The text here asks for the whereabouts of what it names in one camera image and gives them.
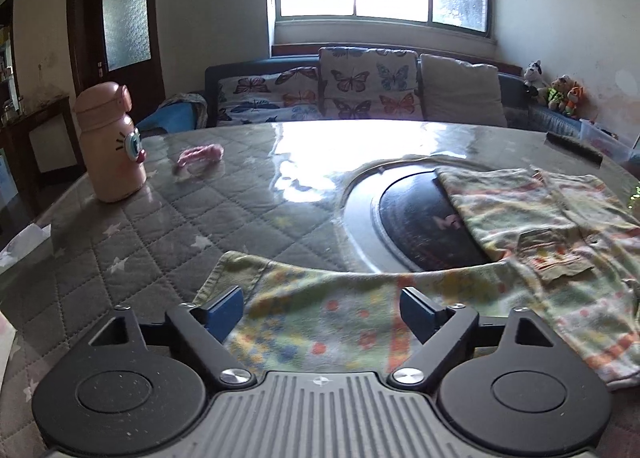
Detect black and white cow plush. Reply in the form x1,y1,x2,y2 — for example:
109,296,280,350
522,60,548,98

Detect blue bag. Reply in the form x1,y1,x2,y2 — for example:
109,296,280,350
135,92,208,136

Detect floral patterned shirt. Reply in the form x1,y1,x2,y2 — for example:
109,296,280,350
192,165,640,391

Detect pink cartoon water bottle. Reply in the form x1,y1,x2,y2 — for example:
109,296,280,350
72,82,148,203

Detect plain beige cushion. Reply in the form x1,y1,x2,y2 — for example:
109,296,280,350
419,54,508,129

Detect round black induction cooker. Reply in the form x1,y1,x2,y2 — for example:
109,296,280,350
336,158,501,275

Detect long butterfly print cushion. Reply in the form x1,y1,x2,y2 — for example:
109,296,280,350
217,66,323,127

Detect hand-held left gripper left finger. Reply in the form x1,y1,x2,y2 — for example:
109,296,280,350
89,286,256,389

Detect brown door with frosted glass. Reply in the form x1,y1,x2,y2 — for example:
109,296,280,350
67,0,166,111

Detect square butterfly print cushion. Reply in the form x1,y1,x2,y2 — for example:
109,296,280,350
318,46,425,121

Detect clear plastic storage box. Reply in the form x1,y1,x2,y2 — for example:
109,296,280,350
579,119,636,163

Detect white paper sheet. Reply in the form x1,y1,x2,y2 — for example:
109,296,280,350
0,223,51,273

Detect black remote control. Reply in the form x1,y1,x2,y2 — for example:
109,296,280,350
545,132,603,167

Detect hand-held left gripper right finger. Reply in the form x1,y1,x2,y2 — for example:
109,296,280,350
387,286,557,389

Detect dark blue sofa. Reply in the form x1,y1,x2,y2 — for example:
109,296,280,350
204,55,601,139

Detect dark wooden cabinet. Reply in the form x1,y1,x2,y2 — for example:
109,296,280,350
0,95,83,233

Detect orange fox plush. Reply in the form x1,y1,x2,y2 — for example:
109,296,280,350
565,80,588,119

